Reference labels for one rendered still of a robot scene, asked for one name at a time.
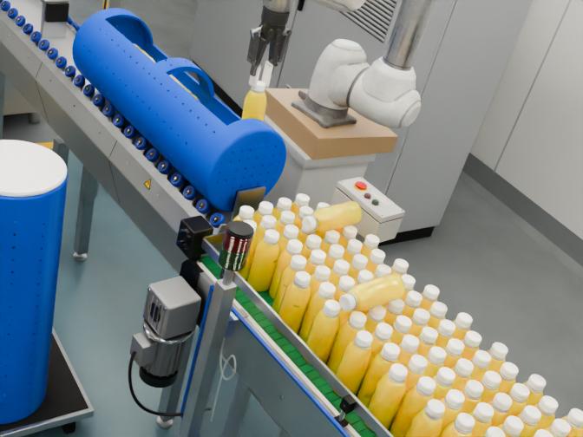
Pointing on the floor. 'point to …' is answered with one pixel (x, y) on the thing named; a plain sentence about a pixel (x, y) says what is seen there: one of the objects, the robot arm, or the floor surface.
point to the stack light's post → (207, 358)
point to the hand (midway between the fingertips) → (260, 75)
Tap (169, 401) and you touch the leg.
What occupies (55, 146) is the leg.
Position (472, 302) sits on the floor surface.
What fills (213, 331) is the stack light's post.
